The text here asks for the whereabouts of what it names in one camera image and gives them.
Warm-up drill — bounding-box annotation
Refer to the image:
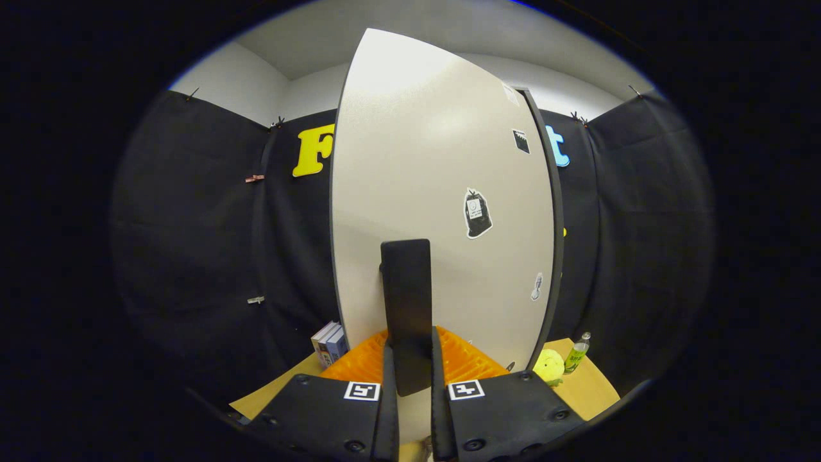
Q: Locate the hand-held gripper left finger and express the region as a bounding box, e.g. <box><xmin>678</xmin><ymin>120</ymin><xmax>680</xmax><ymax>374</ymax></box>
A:
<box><xmin>231</xmin><ymin>329</ymin><xmax>400</xmax><ymax>462</ymax></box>

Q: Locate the yellow plush toy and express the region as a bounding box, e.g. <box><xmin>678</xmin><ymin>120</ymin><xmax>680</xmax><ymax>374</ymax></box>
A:
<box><xmin>533</xmin><ymin>348</ymin><xmax>566</xmax><ymax>388</ymax></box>

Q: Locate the black backdrop cloth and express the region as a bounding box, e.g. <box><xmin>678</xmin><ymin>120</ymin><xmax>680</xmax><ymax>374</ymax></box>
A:
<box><xmin>109</xmin><ymin>89</ymin><xmax>716</xmax><ymax>415</ymax></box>

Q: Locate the green drink bottle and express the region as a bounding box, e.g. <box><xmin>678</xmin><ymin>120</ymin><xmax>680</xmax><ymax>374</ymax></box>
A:
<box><xmin>564</xmin><ymin>331</ymin><xmax>593</xmax><ymax>375</ymax></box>

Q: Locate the white spine book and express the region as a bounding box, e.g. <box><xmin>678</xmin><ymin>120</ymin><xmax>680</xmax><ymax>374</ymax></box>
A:
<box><xmin>310</xmin><ymin>321</ymin><xmax>341</xmax><ymax>368</ymax></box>

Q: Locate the grey shoe cabinet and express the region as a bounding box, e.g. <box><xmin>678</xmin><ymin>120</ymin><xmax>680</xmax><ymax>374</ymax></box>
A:
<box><xmin>516</xmin><ymin>87</ymin><xmax>567</xmax><ymax>374</ymax></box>

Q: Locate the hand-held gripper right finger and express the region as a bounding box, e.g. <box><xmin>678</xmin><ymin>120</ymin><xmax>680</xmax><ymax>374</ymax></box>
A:
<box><xmin>428</xmin><ymin>326</ymin><xmax>588</xmax><ymax>462</ymax></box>

